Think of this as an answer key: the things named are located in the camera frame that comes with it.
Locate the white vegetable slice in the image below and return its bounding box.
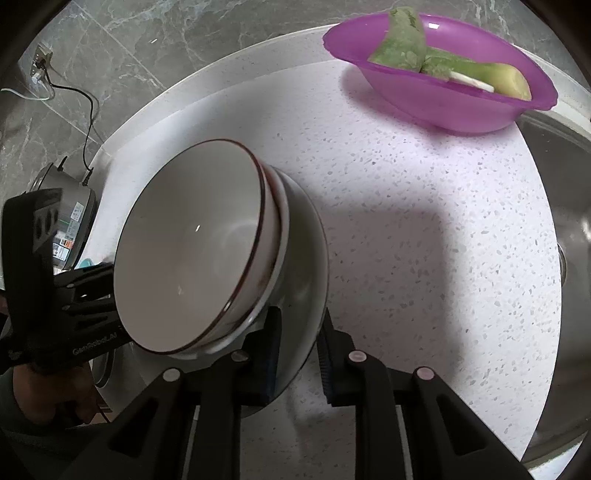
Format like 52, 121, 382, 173
450, 71, 495, 93

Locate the person's left hand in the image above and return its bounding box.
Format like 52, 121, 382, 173
11, 362, 100, 425

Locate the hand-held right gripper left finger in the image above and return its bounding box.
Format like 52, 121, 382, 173
74, 305, 284, 480

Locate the steel rice cooker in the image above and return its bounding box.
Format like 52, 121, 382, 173
28, 157, 100, 271

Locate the white cable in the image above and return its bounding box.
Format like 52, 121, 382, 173
0, 87, 54, 100

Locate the purple plastic basin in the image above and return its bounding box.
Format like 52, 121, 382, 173
323, 13, 559, 136

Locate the white bowl with red print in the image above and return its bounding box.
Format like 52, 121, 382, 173
113, 140, 280, 354

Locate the green vegetable stalk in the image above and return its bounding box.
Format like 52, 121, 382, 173
368, 7, 428, 72
422, 48, 533, 101

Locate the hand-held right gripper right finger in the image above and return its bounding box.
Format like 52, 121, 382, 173
318, 307, 536, 480

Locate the steel plate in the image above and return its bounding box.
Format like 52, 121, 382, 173
92, 351, 116, 389

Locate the steel sink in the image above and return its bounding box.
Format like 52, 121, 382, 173
517, 111, 591, 467

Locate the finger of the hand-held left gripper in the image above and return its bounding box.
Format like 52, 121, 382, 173
52, 262, 118, 329

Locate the black power cable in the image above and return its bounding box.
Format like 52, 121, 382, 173
44, 65, 100, 185

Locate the wall power outlet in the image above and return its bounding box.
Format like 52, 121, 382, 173
30, 44, 54, 77

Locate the plain white bowl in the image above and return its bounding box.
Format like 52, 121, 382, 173
231, 166, 329, 418
171, 159, 291, 361

